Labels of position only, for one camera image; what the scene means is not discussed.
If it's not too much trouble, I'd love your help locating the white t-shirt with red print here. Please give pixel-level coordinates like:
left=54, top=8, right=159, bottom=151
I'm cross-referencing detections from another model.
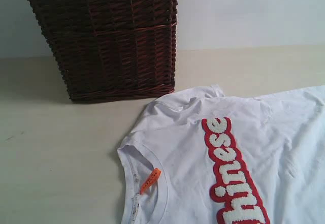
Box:
left=117, top=86, right=324, bottom=223

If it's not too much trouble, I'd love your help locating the dark brown wicker basket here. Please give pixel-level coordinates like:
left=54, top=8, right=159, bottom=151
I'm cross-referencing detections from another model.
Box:
left=28, top=0, right=178, bottom=103

